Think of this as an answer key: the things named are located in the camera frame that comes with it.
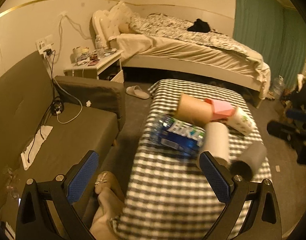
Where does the brown paper cup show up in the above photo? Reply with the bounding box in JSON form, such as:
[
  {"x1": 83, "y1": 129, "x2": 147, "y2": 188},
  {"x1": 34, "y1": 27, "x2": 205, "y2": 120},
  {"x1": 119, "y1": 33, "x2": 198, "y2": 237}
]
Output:
[{"x1": 174, "y1": 93, "x2": 213, "y2": 127}]

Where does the grey cup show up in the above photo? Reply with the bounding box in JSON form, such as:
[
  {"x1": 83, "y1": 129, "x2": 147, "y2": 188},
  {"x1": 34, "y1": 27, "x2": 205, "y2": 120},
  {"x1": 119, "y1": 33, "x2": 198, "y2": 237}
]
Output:
[{"x1": 229, "y1": 141, "x2": 267, "y2": 181}]

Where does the white patterned paper cup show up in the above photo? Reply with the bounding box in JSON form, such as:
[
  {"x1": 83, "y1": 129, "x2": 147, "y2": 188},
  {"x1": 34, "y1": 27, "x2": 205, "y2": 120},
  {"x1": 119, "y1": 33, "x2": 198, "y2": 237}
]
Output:
[{"x1": 226, "y1": 107, "x2": 256, "y2": 136}]

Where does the person's bare leg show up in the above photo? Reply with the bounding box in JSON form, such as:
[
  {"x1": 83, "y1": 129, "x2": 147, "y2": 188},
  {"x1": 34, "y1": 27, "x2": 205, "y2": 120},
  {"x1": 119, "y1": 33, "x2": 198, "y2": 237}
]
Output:
[{"x1": 90, "y1": 187, "x2": 124, "y2": 239}]

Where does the beige slipper on foot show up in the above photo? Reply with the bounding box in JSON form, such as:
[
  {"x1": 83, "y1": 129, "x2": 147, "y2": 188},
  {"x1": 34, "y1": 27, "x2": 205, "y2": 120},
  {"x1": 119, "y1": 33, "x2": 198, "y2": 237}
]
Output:
[{"x1": 94, "y1": 171, "x2": 125, "y2": 202}]

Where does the white paper on sofa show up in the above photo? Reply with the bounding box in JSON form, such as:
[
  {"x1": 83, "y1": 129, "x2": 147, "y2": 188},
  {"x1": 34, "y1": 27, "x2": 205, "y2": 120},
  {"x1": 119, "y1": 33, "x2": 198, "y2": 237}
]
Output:
[{"x1": 20, "y1": 125, "x2": 53, "y2": 171}]

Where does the black white checkered tablecloth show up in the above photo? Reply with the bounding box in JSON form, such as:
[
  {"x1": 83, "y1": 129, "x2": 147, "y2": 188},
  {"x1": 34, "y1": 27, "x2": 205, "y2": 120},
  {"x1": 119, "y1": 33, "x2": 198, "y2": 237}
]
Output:
[{"x1": 112, "y1": 79, "x2": 250, "y2": 239}]

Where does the blue label water bottle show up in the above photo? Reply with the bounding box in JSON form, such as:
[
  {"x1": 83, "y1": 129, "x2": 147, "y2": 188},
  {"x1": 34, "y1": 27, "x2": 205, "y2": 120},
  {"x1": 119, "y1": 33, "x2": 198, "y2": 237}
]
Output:
[{"x1": 150, "y1": 114, "x2": 205, "y2": 157}]

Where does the dark grey sofa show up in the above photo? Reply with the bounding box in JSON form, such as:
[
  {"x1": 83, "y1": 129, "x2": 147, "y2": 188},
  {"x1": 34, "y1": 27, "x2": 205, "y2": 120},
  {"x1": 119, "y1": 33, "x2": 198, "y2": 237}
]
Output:
[{"x1": 0, "y1": 52, "x2": 126, "y2": 226}]

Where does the pink red carton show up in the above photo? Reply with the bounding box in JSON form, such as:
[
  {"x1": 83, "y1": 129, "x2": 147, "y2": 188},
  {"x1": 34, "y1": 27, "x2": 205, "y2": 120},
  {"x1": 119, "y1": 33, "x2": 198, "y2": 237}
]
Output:
[{"x1": 204, "y1": 99, "x2": 235, "y2": 121}]

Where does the large clear water jug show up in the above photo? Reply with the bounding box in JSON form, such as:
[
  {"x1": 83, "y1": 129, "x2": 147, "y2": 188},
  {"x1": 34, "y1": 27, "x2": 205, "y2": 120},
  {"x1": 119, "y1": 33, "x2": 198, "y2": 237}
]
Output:
[{"x1": 270, "y1": 75, "x2": 284, "y2": 99}]

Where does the white bed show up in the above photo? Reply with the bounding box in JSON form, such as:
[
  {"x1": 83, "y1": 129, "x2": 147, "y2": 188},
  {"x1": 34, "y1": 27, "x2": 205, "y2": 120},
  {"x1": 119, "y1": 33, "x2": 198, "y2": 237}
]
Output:
[{"x1": 92, "y1": 10, "x2": 271, "y2": 106}]

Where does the white slipper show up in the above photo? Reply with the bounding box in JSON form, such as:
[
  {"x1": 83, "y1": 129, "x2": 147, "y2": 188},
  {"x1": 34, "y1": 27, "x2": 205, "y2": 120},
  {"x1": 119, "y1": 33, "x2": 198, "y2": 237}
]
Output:
[{"x1": 126, "y1": 85, "x2": 150, "y2": 100}]

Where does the white nightstand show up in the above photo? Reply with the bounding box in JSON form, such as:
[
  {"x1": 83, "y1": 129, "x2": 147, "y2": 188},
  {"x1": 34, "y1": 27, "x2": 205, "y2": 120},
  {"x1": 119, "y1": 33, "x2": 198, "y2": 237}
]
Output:
[{"x1": 63, "y1": 50, "x2": 124, "y2": 83}]

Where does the clear bottle on nightstand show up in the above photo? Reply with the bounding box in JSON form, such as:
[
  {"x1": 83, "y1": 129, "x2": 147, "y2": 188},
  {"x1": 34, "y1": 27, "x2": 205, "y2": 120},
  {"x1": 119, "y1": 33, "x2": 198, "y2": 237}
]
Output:
[{"x1": 95, "y1": 35, "x2": 105, "y2": 59}]

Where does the green curtain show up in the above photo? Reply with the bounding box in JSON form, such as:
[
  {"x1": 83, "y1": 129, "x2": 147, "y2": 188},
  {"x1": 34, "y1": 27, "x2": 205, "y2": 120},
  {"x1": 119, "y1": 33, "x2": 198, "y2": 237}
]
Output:
[{"x1": 233, "y1": 0, "x2": 306, "y2": 88}]

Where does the black garment on bed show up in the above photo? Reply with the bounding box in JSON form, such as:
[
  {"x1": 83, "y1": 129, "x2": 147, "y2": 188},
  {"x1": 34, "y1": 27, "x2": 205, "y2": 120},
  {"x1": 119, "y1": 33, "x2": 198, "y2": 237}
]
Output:
[{"x1": 187, "y1": 18, "x2": 210, "y2": 33}]

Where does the cream pillow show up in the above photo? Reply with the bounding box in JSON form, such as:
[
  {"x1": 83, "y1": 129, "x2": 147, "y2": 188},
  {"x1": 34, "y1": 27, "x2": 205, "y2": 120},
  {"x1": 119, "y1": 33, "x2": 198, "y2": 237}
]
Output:
[{"x1": 109, "y1": 1, "x2": 134, "y2": 35}]

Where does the floral patterned blanket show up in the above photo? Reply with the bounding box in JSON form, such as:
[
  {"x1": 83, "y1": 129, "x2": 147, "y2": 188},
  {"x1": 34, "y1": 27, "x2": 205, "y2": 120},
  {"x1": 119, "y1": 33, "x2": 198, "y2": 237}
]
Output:
[{"x1": 130, "y1": 13, "x2": 249, "y2": 56}]

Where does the white charging cable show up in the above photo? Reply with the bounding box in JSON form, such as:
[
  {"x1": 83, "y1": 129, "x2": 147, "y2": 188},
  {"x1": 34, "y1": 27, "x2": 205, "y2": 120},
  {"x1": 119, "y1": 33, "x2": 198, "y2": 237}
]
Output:
[{"x1": 52, "y1": 80, "x2": 84, "y2": 125}]

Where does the black cable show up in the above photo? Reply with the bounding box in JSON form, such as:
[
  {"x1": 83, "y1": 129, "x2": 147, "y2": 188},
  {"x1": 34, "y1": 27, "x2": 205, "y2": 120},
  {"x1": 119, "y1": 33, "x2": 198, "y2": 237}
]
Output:
[{"x1": 27, "y1": 49, "x2": 65, "y2": 164}]

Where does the white wall power strip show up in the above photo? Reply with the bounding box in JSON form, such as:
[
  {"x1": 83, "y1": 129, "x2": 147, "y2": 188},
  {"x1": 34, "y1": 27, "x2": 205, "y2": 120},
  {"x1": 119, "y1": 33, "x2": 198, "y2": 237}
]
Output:
[{"x1": 35, "y1": 34, "x2": 54, "y2": 55}]

